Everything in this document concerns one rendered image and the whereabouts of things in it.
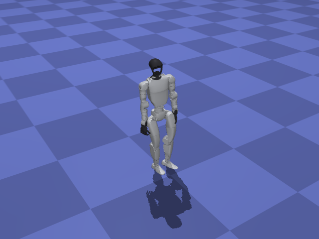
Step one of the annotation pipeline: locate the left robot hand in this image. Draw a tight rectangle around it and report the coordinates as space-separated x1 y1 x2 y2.
172 110 177 124

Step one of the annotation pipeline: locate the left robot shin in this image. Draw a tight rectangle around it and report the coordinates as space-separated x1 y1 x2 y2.
163 141 173 163

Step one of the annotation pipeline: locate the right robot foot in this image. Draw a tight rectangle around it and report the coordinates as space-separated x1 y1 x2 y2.
152 163 165 175

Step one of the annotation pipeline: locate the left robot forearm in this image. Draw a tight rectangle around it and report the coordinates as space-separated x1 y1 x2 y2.
170 97 178 113

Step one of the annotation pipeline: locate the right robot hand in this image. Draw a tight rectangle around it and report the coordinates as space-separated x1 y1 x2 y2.
141 122 150 135

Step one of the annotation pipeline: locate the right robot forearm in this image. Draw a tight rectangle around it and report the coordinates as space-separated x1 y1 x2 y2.
140 103 148 125

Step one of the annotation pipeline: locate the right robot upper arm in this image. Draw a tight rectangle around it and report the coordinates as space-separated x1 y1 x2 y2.
139 80 149 109

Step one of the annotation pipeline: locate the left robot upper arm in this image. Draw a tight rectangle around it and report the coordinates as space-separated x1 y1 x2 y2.
166 74 177 99

